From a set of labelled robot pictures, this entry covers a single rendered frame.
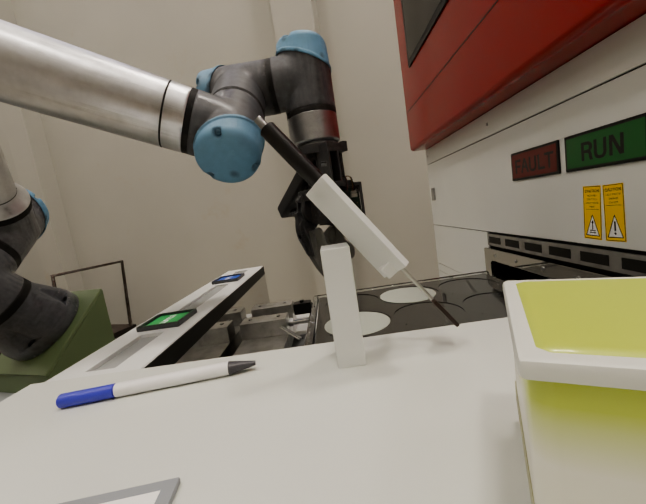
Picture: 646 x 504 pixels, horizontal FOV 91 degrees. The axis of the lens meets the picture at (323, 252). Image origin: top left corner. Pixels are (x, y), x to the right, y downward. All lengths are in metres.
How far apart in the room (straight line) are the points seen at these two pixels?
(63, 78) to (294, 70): 0.26
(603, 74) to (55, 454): 0.61
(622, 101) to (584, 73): 0.07
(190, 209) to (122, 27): 1.71
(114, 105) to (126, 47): 3.41
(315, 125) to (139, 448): 0.40
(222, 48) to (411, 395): 3.11
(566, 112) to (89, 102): 0.58
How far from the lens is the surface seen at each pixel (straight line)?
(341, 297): 0.22
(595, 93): 0.54
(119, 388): 0.29
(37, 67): 0.43
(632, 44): 0.51
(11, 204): 0.81
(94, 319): 0.82
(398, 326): 0.47
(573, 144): 0.56
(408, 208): 2.50
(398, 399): 0.20
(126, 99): 0.41
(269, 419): 0.20
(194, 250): 3.23
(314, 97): 0.49
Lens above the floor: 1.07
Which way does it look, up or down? 7 degrees down
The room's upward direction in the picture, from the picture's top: 9 degrees counter-clockwise
